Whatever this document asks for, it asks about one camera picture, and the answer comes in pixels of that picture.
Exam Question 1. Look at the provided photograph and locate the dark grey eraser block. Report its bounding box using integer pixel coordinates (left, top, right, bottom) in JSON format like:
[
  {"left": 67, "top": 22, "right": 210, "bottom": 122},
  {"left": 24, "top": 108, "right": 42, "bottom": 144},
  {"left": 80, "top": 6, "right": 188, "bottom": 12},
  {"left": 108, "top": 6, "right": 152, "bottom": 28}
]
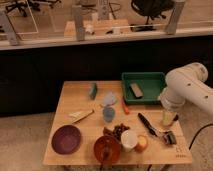
[{"left": 130, "top": 83, "right": 143, "bottom": 98}]

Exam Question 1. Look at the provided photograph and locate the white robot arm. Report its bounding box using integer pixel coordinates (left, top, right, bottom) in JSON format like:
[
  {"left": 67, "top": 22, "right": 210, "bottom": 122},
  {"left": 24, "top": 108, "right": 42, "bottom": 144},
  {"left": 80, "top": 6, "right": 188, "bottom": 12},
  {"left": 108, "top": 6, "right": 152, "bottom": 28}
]
[{"left": 158, "top": 62, "right": 213, "bottom": 126}]

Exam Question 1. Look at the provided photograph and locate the orange-brown bowl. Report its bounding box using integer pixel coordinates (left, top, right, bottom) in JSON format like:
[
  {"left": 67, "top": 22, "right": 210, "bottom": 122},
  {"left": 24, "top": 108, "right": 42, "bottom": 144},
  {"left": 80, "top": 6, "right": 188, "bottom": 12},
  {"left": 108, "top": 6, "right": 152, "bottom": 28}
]
[{"left": 93, "top": 136, "right": 121, "bottom": 165}]

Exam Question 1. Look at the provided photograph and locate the small orange fruit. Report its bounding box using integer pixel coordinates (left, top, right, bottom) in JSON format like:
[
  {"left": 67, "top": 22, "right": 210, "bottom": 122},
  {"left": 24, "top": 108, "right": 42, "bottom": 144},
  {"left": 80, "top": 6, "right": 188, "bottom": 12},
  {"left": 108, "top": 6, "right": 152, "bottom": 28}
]
[{"left": 135, "top": 135, "right": 148, "bottom": 152}]

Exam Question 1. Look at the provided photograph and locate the green plastic tray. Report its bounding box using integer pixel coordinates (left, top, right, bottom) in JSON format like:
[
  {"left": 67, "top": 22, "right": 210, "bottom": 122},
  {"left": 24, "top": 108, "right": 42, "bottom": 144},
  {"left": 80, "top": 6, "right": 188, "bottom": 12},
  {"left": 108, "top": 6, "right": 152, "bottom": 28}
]
[{"left": 121, "top": 72, "right": 166, "bottom": 105}]

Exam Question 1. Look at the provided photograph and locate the white paper cup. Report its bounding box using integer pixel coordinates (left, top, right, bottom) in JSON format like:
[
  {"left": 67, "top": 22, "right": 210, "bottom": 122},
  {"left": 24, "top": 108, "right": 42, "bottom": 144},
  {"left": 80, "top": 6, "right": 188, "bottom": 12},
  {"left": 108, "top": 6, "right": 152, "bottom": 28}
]
[{"left": 121, "top": 130, "right": 138, "bottom": 152}]

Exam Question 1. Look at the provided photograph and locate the brown dried fruit pile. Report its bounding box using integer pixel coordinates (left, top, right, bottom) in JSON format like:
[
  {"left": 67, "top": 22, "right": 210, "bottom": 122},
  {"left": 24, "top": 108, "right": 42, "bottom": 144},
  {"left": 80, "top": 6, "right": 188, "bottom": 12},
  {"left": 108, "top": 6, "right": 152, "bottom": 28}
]
[{"left": 103, "top": 123, "right": 130, "bottom": 141}]

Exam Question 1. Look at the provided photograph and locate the blue small cup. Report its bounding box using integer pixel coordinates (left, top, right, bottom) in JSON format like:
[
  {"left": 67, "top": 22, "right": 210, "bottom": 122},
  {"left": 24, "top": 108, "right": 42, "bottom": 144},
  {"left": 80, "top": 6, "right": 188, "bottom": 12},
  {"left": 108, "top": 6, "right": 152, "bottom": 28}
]
[{"left": 103, "top": 107, "right": 115, "bottom": 122}]

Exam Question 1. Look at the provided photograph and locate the pale blue crumpled cloth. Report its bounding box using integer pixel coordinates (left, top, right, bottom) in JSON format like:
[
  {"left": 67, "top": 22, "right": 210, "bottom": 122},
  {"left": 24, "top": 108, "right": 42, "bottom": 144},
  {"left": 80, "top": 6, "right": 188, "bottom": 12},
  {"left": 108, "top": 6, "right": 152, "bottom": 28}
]
[{"left": 101, "top": 92, "right": 117, "bottom": 107}]

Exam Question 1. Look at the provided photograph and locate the light wooden table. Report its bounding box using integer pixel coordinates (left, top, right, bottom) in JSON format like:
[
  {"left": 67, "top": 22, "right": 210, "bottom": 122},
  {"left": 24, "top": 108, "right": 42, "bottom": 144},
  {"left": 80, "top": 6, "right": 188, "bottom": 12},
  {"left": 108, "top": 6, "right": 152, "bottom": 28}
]
[{"left": 43, "top": 81, "right": 192, "bottom": 165}]

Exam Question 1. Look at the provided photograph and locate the wooden flat spatula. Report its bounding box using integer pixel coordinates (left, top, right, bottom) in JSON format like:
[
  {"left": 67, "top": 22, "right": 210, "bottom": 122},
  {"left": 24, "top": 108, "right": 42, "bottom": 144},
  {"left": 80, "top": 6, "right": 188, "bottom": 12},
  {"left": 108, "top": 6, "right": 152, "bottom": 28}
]
[{"left": 69, "top": 109, "right": 94, "bottom": 123}]

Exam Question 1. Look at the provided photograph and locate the black office chair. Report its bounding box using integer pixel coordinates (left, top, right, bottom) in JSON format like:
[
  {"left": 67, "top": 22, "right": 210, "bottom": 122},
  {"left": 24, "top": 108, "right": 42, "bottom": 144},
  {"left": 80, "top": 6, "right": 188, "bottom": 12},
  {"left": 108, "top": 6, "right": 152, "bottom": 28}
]
[{"left": 131, "top": 0, "right": 174, "bottom": 25}]

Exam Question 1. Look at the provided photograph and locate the black handled brush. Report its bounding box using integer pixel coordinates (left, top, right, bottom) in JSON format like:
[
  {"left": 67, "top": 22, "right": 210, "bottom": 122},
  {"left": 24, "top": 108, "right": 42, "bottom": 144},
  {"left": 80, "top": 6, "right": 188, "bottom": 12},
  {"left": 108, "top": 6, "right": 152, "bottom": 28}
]
[{"left": 138, "top": 113, "right": 177, "bottom": 145}]

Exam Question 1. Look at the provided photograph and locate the black cable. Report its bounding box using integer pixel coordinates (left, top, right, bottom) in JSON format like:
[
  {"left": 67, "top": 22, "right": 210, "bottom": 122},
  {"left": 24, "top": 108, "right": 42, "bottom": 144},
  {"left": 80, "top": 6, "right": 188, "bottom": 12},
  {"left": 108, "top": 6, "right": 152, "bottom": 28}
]
[{"left": 188, "top": 122, "right": 213, "bottom": 151}]

